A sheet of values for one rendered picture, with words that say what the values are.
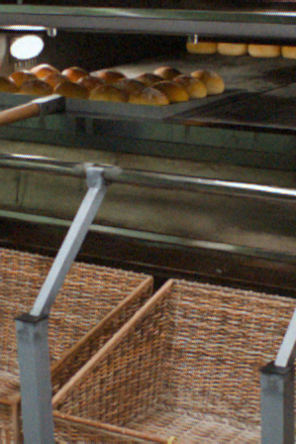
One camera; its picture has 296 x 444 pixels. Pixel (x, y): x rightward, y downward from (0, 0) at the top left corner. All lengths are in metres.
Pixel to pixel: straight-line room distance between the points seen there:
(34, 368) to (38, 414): 0.09
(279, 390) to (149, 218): 0.86
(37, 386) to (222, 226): 0.61
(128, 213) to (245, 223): 0.29
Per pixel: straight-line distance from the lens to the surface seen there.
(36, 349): 2.18
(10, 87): 2.96
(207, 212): 2.62
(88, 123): 2.75
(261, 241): 2.55
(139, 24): 2.45
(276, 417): 1.94
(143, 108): 2.70
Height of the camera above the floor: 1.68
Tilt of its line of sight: 15 degrees down
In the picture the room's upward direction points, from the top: 2 degrees counter-clockwise
